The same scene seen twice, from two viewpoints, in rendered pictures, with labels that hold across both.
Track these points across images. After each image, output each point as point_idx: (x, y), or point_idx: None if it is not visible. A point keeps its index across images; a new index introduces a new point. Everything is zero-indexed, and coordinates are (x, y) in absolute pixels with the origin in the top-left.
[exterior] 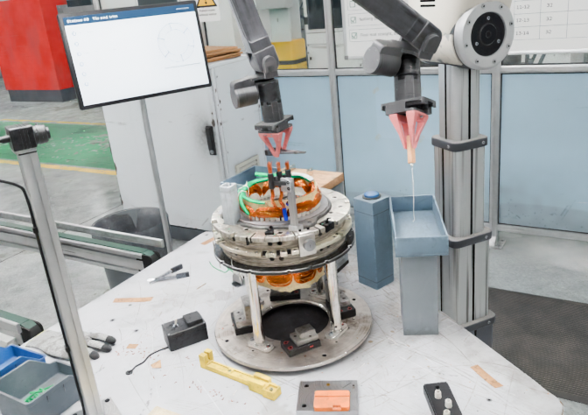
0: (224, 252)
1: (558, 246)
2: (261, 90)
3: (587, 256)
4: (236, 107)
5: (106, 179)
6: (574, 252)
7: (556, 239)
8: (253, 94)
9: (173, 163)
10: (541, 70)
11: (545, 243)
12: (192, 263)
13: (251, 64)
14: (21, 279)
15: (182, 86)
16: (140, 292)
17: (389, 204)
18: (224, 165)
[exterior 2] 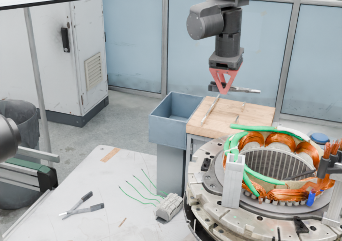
0: (209, 234)
1: (318, 129)
2: (224, 19)
3: (339, 138)
4: (197, 38)
5: None
6: (330, 134)
7: (315, 124)
8: (219, 24)
9: (29, 56)
10: (331, 4)
11: (309, 127)
12: (101, 187)
13: None
14: None
15: None
16: (54, 233)
17: None
18: (76, 61)
